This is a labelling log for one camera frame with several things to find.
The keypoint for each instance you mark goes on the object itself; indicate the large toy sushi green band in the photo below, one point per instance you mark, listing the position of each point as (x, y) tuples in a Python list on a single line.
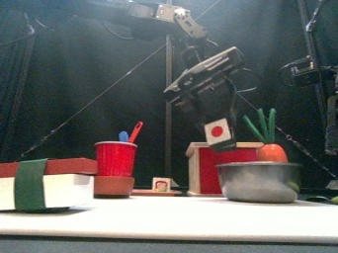
[(61, 191)]

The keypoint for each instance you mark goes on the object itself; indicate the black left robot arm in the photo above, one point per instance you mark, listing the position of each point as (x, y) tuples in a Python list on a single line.
[(188, 24)]

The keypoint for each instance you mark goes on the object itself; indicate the white plastic cutting board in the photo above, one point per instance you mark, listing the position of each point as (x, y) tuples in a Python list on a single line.
[(175, 220)]

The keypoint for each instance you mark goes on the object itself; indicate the round orange-brown wooden disc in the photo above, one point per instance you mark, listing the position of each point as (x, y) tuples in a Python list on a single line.
[(113, 187)]

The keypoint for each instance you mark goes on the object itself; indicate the wooden slot box red side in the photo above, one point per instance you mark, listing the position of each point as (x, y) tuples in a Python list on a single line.
[(201, 178)]

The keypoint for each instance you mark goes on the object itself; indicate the red plastic cup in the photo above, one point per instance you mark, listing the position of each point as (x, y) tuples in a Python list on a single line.
[(115, 159)]

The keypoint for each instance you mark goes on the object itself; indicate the orange toy carrot green leaves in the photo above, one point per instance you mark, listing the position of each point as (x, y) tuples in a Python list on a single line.
[(271, 153)]

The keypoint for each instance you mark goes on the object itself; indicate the stainless steel bowl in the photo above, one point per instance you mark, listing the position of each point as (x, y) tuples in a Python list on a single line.
[(259, 184)]

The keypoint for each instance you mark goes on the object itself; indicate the small picture card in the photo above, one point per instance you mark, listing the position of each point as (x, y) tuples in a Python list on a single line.
[(160, 185)]

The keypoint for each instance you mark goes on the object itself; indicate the vertical metal frame pole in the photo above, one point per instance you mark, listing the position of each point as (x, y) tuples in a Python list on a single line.
[(168, 148)]

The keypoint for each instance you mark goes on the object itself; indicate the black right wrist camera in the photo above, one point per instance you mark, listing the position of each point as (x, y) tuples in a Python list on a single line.
[(303, 74)]

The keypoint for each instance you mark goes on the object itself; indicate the blue toy spoon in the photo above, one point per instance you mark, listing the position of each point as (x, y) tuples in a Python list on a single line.
[(123, 136)]

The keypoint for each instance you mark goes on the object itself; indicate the red toy spoon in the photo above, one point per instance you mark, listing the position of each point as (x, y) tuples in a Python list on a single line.
[(135, 131)]

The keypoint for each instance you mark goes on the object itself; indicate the yellow-green toy piece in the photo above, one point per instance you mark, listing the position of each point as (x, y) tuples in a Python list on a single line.
[(334, 200)]

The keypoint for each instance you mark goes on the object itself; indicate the Japan flag card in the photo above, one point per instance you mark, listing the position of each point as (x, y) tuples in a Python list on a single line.
[(216, 131)]

